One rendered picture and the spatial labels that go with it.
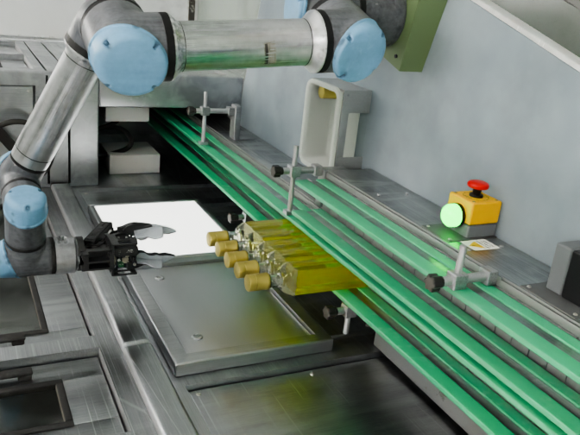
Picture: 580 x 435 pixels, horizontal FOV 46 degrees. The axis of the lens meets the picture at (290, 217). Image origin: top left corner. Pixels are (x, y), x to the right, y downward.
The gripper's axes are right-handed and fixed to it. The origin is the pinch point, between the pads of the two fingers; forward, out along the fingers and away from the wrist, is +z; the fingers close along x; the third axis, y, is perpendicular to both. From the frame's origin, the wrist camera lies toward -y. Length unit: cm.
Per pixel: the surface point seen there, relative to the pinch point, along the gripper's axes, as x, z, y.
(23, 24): 10, 5, -361
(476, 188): 24, 45, 43
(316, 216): 6.0, 33.4, 5.2
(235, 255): 1.2, 10.7, 12.5
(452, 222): 18, 40, 43
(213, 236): 1.0, 9.9, 1.2
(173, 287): -12.6, 2.6, -2.8
